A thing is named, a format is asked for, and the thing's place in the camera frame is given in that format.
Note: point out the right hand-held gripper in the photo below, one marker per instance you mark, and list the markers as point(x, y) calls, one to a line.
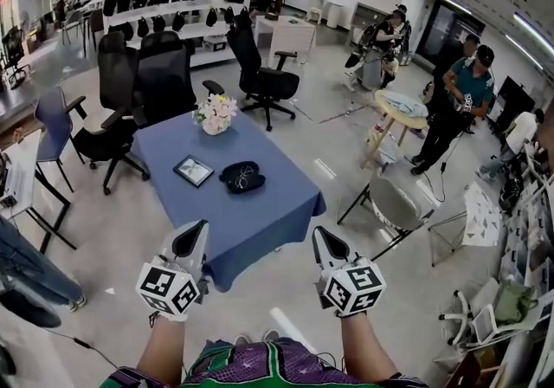
point(352, 289)

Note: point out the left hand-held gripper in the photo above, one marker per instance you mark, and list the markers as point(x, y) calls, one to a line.
point(166, 284)

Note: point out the black glasses case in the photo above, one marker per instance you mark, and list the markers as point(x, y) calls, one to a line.
point(231, 187)

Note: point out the thin metal-framed glasses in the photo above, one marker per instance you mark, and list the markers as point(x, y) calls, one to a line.
point(245, 175)

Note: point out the person's left forearm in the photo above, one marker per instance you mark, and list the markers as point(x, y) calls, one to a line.
point(162, 351)

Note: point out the person's right forearm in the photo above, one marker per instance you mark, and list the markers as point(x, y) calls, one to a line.
point(365, 347)

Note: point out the blue tablecloth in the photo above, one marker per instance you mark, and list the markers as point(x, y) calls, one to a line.
point(242, 221)

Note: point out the grey folding chair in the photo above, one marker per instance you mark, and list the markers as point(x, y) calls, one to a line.
point(394, 204)

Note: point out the person's grey shoe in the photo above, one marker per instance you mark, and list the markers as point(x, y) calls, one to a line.
point(272, 335)
point(241, 339)

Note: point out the white vase with pale flowers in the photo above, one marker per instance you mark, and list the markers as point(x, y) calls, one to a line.
point(215, 113)

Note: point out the purple and green jersey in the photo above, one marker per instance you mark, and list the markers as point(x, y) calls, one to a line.
point(268, 366)

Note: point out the round wooden table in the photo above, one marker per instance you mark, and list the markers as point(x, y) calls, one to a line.
point(400, 111)

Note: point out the white office chair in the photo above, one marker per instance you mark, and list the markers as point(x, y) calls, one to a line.
point(476, 312)

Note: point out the black mesh office chair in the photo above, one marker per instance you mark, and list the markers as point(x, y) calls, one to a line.
point(113, 87)
point(264, 81)
point(166, 79)

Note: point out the light blue cloth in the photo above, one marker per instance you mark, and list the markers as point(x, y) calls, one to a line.
point(400, 101)

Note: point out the blue plastic chair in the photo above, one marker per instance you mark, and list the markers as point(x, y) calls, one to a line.
point(52, 126)

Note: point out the white desk with black legs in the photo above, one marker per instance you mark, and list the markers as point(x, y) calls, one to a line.
point(21, 178)

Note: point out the green bag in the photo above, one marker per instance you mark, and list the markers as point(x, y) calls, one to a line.
point(514, 301)

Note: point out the white square table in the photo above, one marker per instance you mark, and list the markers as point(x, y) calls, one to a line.
point(287, 29)

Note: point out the white shelf unit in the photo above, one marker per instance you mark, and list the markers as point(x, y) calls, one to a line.
point(197, 9)

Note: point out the black monitor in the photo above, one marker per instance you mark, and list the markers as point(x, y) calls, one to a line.
point(515, 98)

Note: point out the white cabinet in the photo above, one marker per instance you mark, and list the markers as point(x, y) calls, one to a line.
point(329, 9)

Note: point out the black picture frame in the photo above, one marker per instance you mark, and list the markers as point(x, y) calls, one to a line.
point(193, 170)

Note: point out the large black wall screen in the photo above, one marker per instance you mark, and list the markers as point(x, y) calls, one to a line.
point(450, 31)

